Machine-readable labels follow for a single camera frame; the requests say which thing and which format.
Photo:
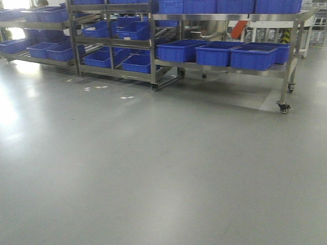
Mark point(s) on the steel flow rack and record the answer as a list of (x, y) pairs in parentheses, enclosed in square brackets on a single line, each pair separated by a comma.
[(97, 46), (24, 55)]

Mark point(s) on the left steel flow rack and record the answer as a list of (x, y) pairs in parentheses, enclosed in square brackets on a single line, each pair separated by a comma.
[(24, 55)]

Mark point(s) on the middle steel flow rack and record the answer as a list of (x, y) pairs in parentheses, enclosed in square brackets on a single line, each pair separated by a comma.
[(97, 46)]

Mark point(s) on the blue bin cart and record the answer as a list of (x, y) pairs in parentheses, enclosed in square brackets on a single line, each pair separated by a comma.
[(216, 53), (253, 57), (180, 51)]

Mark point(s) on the blue bin rack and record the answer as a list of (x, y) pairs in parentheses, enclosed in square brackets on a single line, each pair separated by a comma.
[(138, 63), (138, 30)]

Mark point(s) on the blue bin cart middle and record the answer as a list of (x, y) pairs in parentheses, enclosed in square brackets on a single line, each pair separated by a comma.
[(216, 53)]

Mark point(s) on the right steel cart rack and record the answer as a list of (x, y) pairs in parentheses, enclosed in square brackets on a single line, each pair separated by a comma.
[(285, 72)]

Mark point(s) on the blue bin cart left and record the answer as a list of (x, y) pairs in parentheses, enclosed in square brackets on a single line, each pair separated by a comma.
[(180, 51)]

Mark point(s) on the blue bin cart front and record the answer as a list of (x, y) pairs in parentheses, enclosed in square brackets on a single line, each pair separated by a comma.
[(253, 57)]

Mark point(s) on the blue bin middle rack lower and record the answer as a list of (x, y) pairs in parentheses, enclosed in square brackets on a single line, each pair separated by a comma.
[(138, 63)]

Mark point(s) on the blue bin middle rack upper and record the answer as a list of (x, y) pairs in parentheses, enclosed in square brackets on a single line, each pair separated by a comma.
[(138, 30)]

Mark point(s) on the black caster wheel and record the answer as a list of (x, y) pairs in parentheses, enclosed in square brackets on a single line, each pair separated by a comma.
[(284, 107)]

